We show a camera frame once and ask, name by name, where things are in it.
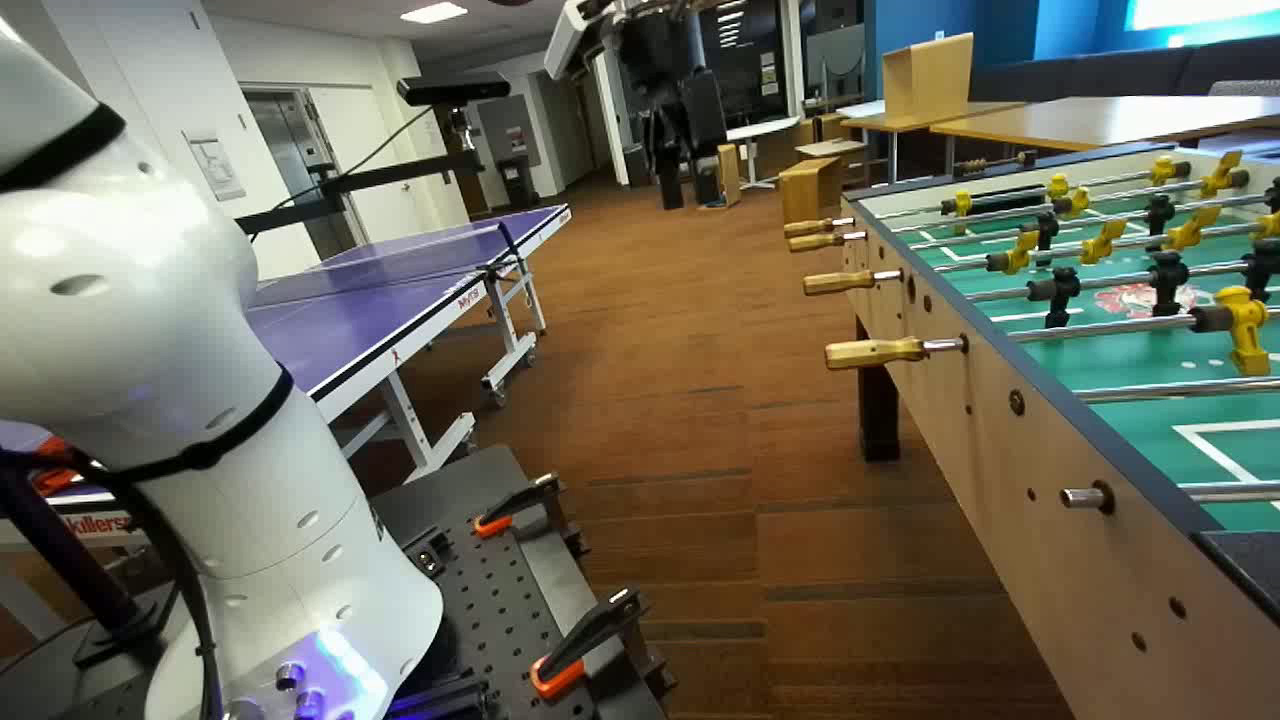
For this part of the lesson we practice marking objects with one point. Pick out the five yellow figure foosball rod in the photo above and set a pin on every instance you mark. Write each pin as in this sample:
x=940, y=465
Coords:
x=840, y=283

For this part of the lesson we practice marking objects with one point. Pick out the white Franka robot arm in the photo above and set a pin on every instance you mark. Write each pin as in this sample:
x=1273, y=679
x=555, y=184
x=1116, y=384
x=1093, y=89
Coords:
x=135, y=332

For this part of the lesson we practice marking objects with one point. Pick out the two yellow figure foosball rod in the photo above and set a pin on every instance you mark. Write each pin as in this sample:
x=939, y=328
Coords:
x=820, y=240

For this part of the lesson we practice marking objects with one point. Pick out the yellow goalie foosball rod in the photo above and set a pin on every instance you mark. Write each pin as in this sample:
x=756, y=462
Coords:
x=813, y=225

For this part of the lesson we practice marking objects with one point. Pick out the three yellow figure foosball rod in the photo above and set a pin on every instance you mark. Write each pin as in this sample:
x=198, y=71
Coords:
x=875, y=352

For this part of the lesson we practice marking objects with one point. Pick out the wooden crate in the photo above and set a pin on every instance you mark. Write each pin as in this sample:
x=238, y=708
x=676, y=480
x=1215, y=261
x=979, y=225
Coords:
x=810, y=184

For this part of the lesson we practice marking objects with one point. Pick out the purple ping pong table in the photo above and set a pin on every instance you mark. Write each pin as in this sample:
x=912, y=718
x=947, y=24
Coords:
x=361, y=301

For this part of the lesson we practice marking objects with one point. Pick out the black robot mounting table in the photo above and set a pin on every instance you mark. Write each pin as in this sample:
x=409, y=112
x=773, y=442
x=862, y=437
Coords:
x=492, y=624

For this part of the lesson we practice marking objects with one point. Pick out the small wooden table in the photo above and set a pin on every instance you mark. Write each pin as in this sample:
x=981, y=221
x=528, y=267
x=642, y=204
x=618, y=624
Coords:
x=905, y=121

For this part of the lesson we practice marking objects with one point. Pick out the cardboard box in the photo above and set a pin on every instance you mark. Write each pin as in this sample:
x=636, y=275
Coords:
x=927, y=76

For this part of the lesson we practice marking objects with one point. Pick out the ceiling light panel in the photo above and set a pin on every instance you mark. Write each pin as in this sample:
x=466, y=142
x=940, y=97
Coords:
x=432, y=12

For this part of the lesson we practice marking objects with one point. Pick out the foosball table with green field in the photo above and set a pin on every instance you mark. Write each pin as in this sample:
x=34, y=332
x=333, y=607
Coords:
x=1012, y=532

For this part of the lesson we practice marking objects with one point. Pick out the door with glass pane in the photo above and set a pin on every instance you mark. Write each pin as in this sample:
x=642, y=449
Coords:
x=285, y=133

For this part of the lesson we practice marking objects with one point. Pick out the five black figure foosball rod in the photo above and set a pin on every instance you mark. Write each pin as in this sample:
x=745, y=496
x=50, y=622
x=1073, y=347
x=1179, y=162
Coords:
x=1061, y=285

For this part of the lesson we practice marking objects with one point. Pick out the black goalie foosball rod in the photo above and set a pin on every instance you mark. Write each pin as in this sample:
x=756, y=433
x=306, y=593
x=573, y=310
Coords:
x=1086, y=496

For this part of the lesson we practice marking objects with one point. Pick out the long wooden table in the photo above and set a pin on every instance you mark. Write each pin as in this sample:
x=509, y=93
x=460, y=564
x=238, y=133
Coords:
x=1107, y=121

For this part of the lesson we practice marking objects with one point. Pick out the two black figure foosball rod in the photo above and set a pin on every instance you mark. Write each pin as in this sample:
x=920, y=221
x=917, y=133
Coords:
x=1174, y=390

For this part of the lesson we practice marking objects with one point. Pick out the three black figure foosball rod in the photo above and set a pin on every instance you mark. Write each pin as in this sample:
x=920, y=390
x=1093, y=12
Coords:
x=1163, y=212

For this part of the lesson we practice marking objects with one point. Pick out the dark sofa bench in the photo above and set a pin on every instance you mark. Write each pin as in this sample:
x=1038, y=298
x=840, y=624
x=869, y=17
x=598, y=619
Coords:
x=1135, y=71

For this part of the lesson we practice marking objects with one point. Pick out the black tripod stand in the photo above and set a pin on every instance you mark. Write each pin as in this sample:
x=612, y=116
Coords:
x=61, y=555

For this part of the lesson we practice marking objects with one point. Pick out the black stereo camera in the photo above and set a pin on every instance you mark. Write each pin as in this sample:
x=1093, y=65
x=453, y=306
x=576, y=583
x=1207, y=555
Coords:
x=453, y=89

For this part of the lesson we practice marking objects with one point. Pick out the white wall notice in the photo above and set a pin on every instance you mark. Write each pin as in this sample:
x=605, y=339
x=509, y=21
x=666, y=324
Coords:
x=212, y=165

